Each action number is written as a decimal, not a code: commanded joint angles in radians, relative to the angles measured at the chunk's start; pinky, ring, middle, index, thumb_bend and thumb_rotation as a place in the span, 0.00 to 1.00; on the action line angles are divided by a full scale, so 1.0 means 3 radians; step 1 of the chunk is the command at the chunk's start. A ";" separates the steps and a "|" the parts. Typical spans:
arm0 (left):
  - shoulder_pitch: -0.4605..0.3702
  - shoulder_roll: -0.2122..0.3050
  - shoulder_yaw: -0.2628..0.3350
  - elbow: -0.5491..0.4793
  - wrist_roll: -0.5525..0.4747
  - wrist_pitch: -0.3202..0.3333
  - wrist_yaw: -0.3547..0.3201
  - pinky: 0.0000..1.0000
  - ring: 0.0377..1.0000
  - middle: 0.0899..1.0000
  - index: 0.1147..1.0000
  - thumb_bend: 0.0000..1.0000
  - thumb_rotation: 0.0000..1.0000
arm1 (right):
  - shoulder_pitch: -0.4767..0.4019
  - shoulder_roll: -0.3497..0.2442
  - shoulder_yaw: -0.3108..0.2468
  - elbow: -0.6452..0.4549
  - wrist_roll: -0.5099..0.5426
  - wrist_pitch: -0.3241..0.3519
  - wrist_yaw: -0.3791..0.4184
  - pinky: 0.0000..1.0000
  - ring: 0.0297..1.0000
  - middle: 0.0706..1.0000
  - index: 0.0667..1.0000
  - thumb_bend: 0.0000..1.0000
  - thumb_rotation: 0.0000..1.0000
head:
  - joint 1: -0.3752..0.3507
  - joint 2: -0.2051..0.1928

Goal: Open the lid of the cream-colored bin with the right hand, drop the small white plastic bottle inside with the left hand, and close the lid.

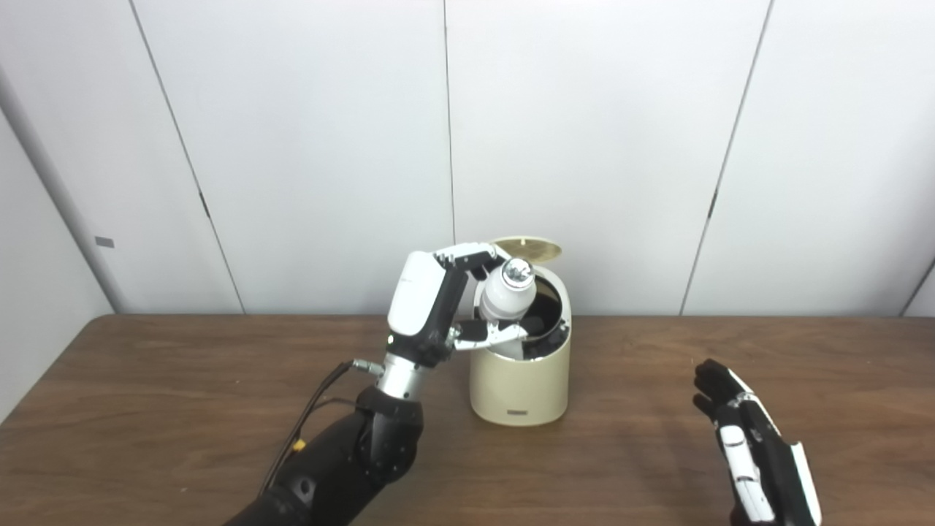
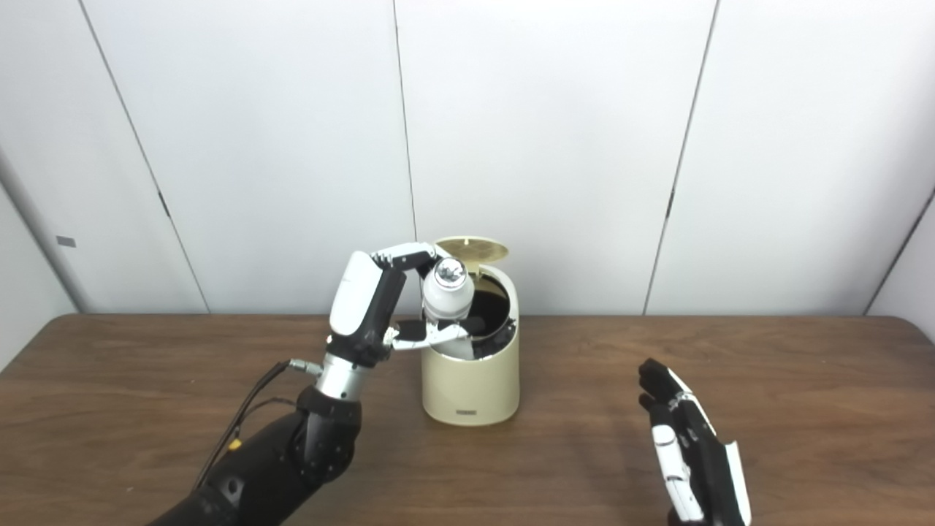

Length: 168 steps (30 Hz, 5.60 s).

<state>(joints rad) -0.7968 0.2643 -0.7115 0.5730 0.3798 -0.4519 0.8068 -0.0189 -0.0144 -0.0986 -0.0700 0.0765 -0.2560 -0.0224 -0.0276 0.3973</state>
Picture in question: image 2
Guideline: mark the white and black right hand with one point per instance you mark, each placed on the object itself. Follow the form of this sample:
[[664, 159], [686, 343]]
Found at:
[[705, 467]]

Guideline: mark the white and black left hand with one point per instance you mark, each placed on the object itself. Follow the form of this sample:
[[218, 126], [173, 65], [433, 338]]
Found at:
[[361, 299]]

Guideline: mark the small white plastic bottle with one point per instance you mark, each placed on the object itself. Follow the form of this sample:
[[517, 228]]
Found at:
[[447, 296]]

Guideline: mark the cream-colored lidded bin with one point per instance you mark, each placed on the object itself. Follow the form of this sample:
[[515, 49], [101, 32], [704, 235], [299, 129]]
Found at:
[[471, 387]]

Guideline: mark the black wall panel hinge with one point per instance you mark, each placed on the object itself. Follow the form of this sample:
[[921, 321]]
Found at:
[[670, 204], [163, 204]]

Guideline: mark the small gray wall label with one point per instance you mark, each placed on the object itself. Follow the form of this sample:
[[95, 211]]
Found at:
[[66, 241]]

